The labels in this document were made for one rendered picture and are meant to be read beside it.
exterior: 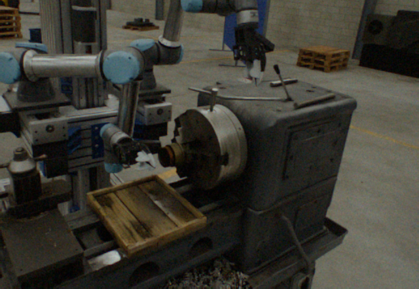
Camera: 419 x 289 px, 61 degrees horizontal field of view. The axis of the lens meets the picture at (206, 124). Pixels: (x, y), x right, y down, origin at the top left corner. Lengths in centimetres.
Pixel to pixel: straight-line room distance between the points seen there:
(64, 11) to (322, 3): 1092
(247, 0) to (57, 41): 93
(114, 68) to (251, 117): 52
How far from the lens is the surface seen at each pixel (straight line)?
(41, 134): 154
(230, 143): 125
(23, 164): 116
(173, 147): 127
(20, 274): 105
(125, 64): 129
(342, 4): 1198
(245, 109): 135
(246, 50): 121
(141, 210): 134
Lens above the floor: 166
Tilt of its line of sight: 21 degrees down
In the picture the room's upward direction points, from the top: 5 degrees clockwise
